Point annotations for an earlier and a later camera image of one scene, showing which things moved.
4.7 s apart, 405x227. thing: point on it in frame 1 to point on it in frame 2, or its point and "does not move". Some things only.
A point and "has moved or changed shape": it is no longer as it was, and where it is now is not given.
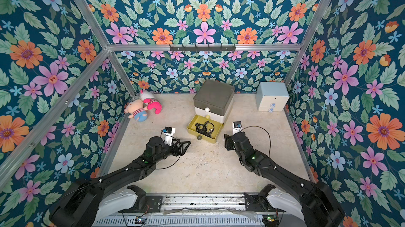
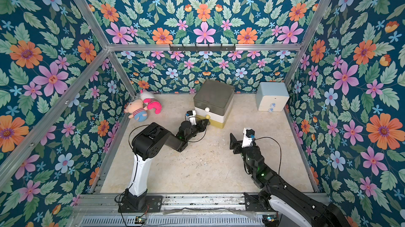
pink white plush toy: [149, 100] does not move
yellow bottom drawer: [191, 128] has moved or changed shape
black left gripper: [180, 151] to [200, 126]
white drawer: [211, 114] does not move
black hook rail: [202, 48] does not move
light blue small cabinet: [271, 96] does not move
